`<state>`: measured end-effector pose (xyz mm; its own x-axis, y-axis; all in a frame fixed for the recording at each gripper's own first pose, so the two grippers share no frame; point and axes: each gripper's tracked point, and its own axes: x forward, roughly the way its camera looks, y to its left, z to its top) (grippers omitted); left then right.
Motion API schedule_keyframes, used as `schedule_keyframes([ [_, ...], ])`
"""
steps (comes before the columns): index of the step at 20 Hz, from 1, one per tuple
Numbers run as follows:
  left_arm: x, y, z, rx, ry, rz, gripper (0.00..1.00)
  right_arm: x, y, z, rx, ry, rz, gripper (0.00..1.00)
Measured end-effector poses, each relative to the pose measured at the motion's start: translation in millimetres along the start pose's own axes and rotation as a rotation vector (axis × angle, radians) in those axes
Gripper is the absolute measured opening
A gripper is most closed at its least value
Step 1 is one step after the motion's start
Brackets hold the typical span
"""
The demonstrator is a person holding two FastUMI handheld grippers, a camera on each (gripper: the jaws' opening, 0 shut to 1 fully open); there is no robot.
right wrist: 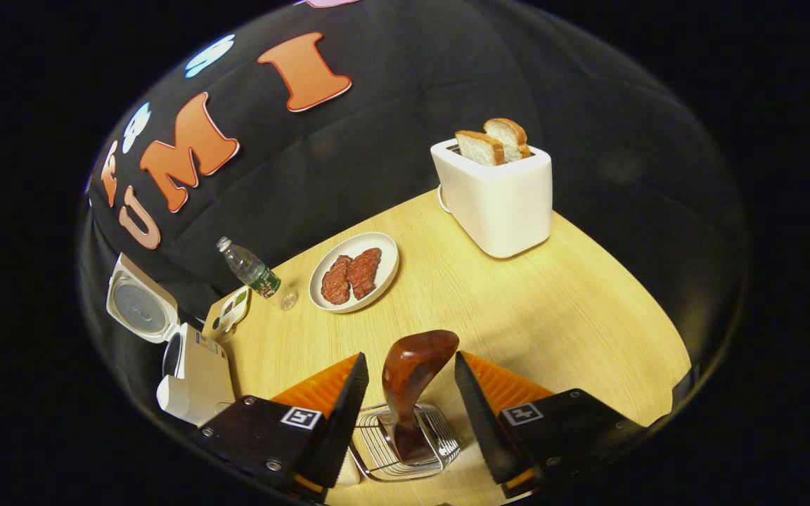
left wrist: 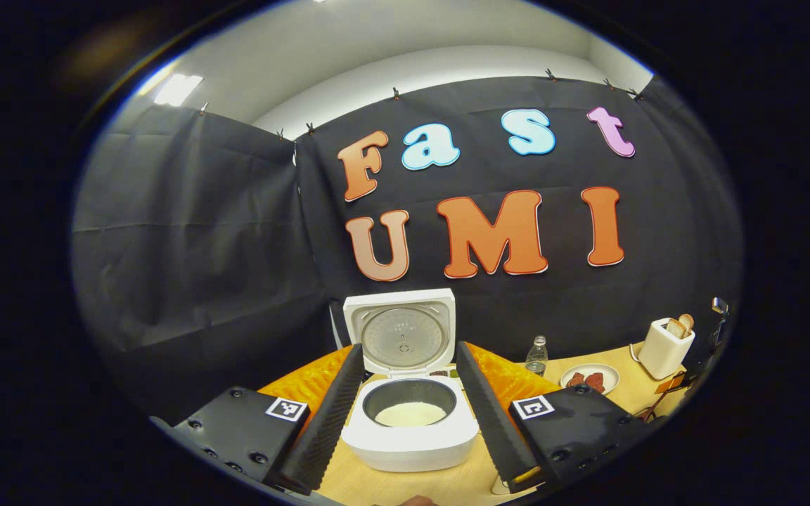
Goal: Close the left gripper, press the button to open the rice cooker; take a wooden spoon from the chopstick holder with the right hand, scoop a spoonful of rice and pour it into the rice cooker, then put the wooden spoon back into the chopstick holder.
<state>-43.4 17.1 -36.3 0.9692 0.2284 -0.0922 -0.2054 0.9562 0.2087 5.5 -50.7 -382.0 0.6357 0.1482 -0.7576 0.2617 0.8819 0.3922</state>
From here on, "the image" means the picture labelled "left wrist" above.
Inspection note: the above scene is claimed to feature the white round plate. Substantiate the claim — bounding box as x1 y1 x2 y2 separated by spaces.
560 363 620 396

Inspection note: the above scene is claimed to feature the white rice cooker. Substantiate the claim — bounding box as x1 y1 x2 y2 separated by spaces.
340 288 480 472

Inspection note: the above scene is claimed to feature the black backdrop cloth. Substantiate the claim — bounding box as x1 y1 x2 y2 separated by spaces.
71 74 743 422

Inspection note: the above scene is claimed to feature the clear plastic water bottle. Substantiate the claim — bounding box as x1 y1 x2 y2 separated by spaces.
525 335 548 377

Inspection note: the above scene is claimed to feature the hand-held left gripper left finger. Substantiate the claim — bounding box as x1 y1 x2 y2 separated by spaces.
166 343 366 495

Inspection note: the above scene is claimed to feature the white toaster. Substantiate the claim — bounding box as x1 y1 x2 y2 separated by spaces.
638 318 695 381

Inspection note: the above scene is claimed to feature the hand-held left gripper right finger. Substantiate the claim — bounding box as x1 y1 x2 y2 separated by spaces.
456 342 652 494

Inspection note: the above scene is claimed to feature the long ceiling light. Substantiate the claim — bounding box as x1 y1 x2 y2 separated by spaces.
154 74 204 108

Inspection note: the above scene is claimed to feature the pile of white rice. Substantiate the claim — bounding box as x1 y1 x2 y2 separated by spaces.
375 402 448 428

